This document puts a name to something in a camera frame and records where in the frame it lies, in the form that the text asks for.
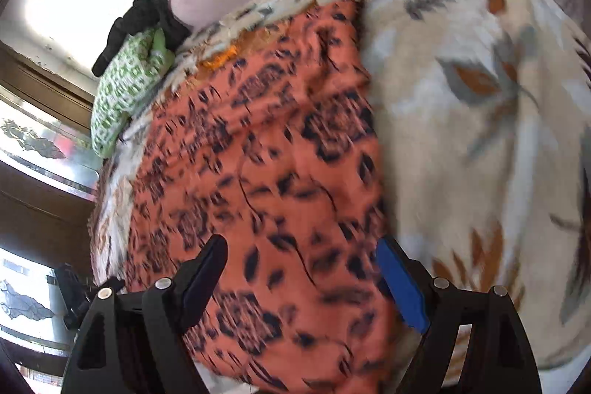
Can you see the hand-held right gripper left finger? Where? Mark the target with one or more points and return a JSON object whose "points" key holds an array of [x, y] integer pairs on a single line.
{"points": [[208, 258]]}

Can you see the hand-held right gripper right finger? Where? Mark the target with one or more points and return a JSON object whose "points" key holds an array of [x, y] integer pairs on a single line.
{"points": [[400, 283]]}

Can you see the orange black floral garment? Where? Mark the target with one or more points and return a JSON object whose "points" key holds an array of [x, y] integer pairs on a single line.
{"points": [[277, 144]]}

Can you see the etched glass door panel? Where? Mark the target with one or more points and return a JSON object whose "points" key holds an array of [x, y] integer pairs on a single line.
{"points": [[27, 301], [41, 144]]}

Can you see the cream leaf-print blanket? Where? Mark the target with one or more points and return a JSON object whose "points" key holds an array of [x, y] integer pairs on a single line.
{"points": [[471, 108]]}

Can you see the green white patterned cloth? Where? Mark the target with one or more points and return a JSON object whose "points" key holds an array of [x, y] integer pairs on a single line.
{"points": [[122, 84]]}

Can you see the black cloth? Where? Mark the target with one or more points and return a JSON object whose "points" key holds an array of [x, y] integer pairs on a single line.
{"points": [[152, 15]]}

